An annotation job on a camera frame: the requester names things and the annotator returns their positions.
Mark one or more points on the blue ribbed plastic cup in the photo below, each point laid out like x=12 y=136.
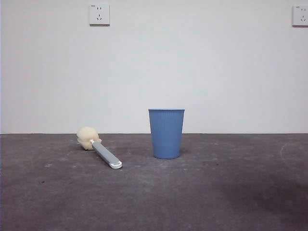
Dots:
x=166 y=134

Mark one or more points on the cup brush with sponge head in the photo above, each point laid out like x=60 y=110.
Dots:
x=104 y=154

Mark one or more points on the white wall socket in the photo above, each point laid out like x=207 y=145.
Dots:
x=99 y=14
x=300 y=16

